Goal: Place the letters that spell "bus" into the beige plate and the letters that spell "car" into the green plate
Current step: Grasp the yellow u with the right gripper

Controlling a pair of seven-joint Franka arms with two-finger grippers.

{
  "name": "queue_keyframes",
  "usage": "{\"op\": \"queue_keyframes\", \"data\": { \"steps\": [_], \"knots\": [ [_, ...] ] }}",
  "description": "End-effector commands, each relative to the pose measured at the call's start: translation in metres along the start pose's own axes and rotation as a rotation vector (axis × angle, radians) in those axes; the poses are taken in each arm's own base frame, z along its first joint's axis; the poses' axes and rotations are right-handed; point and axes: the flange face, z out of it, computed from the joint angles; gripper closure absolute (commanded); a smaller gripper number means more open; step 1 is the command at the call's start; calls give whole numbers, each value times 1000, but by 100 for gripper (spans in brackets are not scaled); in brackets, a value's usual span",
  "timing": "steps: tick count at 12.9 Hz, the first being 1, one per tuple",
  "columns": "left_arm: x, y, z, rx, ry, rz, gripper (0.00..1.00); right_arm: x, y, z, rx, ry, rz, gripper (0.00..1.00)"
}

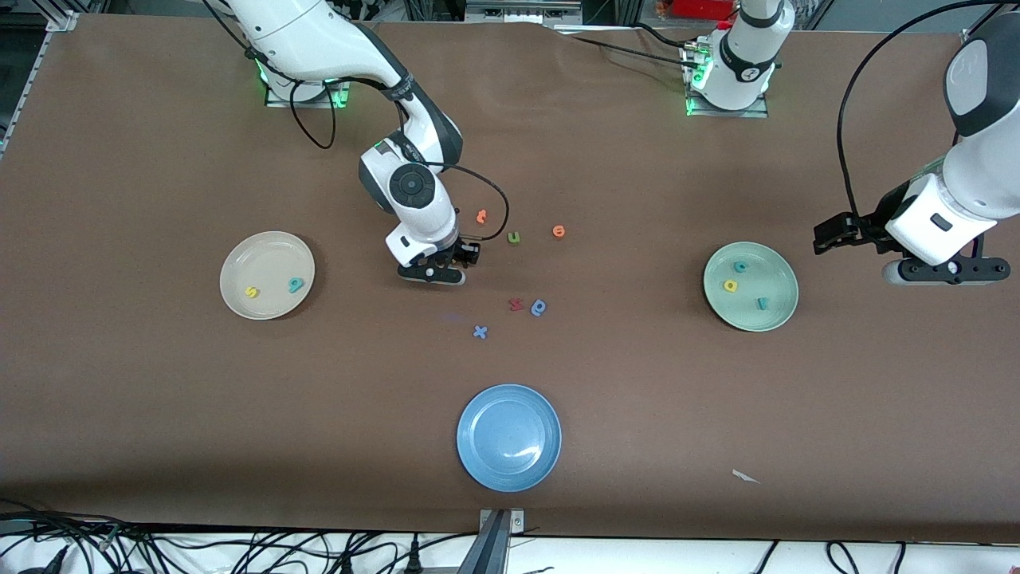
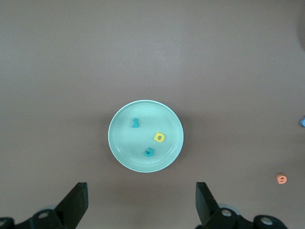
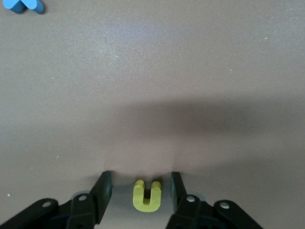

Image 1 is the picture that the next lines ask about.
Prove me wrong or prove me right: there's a green round plate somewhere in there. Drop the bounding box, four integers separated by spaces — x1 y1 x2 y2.
703 242 799 332

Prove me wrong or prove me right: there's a black cable bundle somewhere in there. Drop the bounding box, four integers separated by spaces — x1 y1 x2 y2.
0 498 459 574

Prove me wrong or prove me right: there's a grey metal device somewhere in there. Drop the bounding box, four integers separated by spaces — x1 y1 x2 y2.
465 0 584 25

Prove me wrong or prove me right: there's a black base power cable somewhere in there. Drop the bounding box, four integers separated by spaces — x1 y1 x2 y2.
554 28 702 71

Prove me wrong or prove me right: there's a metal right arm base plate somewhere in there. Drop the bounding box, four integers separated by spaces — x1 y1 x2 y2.
265 76 351 108

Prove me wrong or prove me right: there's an aluminium profile with bracket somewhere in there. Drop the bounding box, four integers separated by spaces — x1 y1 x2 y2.
458 508 527 574

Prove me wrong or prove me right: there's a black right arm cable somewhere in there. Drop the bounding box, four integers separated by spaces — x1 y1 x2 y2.
199 0 511 244

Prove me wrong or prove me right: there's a blue round plate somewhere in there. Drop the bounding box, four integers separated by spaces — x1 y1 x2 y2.
457 384 563 493

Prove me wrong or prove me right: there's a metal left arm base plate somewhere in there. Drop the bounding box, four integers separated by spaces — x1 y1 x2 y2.
685 40 771 119

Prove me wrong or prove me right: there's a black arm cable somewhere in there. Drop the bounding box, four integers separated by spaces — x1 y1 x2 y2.
836 0 1009 232
199 0 511 244

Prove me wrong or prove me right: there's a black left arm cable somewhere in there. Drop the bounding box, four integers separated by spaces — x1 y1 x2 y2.
836 0 1009 232

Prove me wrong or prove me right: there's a beige round plate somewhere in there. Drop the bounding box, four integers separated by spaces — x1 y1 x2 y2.
220 231 316 321

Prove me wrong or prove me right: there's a red box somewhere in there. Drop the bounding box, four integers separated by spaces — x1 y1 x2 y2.
668 0 736 21

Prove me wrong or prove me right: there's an aluminium frame rail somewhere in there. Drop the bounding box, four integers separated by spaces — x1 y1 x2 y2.
0 10 80 152

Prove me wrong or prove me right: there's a brown table cover sheet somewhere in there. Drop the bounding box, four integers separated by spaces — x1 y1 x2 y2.
0 14 1020 545

